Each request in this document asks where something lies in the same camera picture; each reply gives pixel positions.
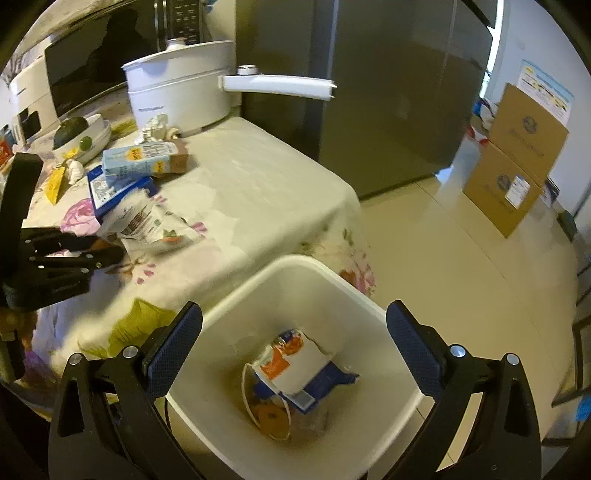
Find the yellow paper packet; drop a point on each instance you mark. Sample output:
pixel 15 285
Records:
pixel 53 185

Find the dark blue flat box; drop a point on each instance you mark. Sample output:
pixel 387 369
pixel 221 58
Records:
pixel 105 197

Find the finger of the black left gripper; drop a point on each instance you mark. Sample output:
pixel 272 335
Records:
pixel 19 189
pixel 56 253

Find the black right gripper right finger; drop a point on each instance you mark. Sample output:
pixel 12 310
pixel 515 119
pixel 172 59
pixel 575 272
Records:
pixel 504 442

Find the white plastic trash bin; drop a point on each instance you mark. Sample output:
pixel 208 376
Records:
pixel 350 429

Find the cardboard box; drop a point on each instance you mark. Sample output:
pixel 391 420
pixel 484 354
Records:
pixel 501 189
pixel 527 133

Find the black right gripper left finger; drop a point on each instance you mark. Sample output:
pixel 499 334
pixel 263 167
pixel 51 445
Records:
pixel 105 424

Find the wall poster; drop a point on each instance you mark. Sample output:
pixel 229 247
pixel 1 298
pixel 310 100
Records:
pixel 546 91

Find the small green lime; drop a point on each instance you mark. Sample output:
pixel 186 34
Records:
pixel 85 143

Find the dark green avocado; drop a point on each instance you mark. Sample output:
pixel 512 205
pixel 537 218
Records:
pixel 69 129

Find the light blue carton box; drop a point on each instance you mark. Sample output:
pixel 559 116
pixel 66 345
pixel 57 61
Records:
pixel 153 159

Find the crumpled white tissue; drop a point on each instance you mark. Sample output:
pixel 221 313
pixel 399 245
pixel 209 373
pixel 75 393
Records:
pixel 157 129

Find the upper cardboard box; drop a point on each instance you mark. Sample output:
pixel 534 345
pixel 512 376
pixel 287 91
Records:
pixel 527 133

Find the blue package in bin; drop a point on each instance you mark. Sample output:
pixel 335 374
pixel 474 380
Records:
pixel 317 389

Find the white bowl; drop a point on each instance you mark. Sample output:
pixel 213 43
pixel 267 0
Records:
pixel 99 130

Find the floral tablecloth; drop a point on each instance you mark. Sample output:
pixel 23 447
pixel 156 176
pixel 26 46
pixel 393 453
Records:
pixel 250 198

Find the white orange carton in bin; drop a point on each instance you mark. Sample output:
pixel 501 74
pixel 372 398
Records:
pixel 290 362

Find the black microwave oven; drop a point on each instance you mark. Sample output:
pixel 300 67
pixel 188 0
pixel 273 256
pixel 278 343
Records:
pixel 83 61

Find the white snack wrapper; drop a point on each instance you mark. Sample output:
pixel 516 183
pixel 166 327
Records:
pixel 145 226

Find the garlic bulb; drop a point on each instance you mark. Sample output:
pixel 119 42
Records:
pixel 74 171

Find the white electric cooking pot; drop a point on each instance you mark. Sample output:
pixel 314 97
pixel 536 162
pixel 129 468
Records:
pixel 192 85

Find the grey refrigerator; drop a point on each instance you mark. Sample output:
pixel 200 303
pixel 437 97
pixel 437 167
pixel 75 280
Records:
pixel 406 73

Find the lower cardboard box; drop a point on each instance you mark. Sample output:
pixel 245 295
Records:
pixel 501 189

